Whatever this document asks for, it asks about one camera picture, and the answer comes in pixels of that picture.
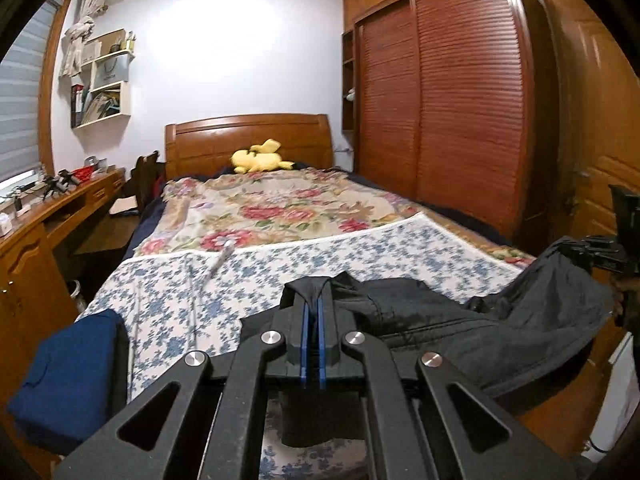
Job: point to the folded navy blue cloth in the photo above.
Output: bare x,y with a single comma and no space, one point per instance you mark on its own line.
65,385

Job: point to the black binders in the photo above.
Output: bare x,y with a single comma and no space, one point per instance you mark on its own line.
76,106

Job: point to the red floral blanket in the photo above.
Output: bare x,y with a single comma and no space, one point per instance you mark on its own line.
280,210

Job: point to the wooden bed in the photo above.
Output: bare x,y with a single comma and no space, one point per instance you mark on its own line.
225,142

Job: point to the person's right hand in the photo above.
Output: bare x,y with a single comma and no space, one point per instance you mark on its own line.
620,302

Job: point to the wall socket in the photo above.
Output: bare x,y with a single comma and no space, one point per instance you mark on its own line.
342,149

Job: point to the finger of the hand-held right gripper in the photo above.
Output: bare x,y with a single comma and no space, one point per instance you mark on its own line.
602,263
595,246

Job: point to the wooden room door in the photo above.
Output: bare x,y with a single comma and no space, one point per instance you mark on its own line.
595,125

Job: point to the white plastic stick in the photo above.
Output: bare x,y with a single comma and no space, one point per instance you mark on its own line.
215,265

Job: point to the dark wooden chair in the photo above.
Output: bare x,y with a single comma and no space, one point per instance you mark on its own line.
145,180

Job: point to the black jacket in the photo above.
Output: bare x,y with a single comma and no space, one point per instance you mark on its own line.
450,330

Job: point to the red basket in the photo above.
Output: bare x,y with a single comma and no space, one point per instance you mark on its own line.
85,173

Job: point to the leaning books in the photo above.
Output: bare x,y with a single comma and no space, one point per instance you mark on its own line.
100,106

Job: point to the yellow plush toy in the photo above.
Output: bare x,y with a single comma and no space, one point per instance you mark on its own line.
260,157

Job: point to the tied beige curtain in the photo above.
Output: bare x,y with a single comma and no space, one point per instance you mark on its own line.
82,35

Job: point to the blue floral white sheet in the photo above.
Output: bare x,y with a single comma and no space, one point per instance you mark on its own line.
165,300

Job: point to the grey window blind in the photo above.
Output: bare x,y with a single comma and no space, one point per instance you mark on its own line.
20,100

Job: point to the wooden louvred wardrobe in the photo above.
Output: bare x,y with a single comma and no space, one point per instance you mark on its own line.
450,110

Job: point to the wooden desk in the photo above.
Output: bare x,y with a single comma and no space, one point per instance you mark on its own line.
30,250

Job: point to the white wall shelf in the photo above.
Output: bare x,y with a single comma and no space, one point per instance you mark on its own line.
125,105

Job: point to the grey paper bag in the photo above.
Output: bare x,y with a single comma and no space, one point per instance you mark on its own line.
113,70

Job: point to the grey round container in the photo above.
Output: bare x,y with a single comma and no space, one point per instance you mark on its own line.
76,295

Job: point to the wooden window frame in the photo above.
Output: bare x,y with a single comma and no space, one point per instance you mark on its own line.
49,85

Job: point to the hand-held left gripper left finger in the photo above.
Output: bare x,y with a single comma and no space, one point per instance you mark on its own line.
303,345

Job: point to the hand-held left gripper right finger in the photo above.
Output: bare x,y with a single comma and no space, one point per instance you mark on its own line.
321,345

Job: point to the small white toy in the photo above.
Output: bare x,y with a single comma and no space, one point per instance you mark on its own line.
351,94

